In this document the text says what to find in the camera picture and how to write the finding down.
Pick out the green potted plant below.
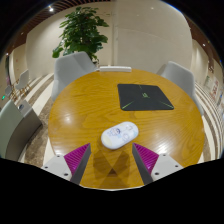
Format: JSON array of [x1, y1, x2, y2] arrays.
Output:
[[51, 5, 110, 64]]

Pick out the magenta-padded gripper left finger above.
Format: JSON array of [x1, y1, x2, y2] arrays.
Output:
[[40, 143, 92, 186]]

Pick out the grey shell chair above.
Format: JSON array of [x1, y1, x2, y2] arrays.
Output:
[[156, 60, 205, 116], [50, 51, 98, 103]]

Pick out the white printed computer mouse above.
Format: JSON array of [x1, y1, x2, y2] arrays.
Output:
[[100, 121, 140, 150]]

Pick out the small grey chair wooden legs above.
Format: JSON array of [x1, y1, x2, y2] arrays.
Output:
[[14, 69, 32, 96]]

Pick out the white power strip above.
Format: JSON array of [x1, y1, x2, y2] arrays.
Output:
[[98, 65, 133, 73]]

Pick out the wall poster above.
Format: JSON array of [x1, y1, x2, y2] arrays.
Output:
[[209, 77, 222, 102]]

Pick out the black mouse pad green lines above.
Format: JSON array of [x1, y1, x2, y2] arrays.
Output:
[[117, 83, 175, 112]]

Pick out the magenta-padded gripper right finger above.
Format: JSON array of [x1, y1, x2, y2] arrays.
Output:
[[131, 142, 184, 186]]

